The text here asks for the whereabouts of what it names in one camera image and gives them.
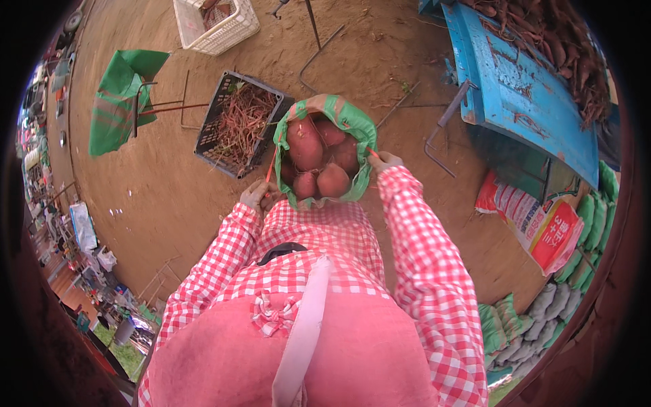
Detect person's left hand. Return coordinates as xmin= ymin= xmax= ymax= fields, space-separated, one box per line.
xmin=240 ymin=179 xmax=283 ymax=214

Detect person's right hand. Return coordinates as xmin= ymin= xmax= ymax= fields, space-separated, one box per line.
xmin=367 ymin=151 xmax=404 ymax=176

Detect green woven bag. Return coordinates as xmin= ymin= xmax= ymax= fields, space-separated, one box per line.
xmin=273 ymin=94 xmax=378 ymax=210

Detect thin metal rod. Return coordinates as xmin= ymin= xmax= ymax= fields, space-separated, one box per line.
xmin=375 ymin=81 xmax=449 ymax=129

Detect bunch of round sweet potatoes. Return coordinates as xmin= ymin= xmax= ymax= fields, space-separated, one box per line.
xmin=280 ymin=114 xmax=361 ymax=200

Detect black crate of root trimmings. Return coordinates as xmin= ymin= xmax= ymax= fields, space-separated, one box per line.
xmin=194 ymin=70 xmax=295 ymax=180

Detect bent metal rod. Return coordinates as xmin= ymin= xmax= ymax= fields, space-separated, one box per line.
xmin=298 ymin=24 xmax=346 ymax=95

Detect metal rod bag stand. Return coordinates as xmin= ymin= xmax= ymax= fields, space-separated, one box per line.
xmin=131 ymin=70 xmax=210 ymax=139

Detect straight metal rod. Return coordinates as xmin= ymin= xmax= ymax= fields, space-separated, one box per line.
xmin=270 ymin=0 xmax=322 ymax=51

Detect blue cart with sweet potatoes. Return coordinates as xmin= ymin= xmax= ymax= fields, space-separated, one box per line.
xmin=418 ymin=0 xmax=613 ymax=190

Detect person's body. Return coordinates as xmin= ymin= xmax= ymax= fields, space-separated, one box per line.
xmin=137 ymin=199 xmax=489 ymax=407

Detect white plastic crate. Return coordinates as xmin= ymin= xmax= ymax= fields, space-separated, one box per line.
xmin=173 ymin=0 xmax=261 ymax=57

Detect red and white printed sack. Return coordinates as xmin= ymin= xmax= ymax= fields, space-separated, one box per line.
xmin=475 ymin=170 xmax=585 ymax=277

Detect empty green striped bag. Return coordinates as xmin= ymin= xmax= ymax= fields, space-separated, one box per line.
xmin=89 ymin=49 xmax=171 ymax=157

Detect blue and white plastic bag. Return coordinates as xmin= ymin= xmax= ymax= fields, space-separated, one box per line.
xmin=69 ymin=202 xmax=99 ymax=254

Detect grey bucket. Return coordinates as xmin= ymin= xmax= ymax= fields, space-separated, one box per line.
xmin=113 ymin=317 xmax=136 ymax=347

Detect cluttered market stalls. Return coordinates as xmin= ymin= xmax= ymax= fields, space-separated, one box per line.
xmin=15 ymin=31 xmax=163 ymax=382

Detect stack of green and grey sacks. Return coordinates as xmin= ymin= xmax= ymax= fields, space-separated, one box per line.
xmin=478 ymin=160 xmax=620 ymax=381

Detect grey metal cart handle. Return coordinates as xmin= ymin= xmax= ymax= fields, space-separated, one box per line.
xmin=424 ymin=80 xmax=479 ymax=179

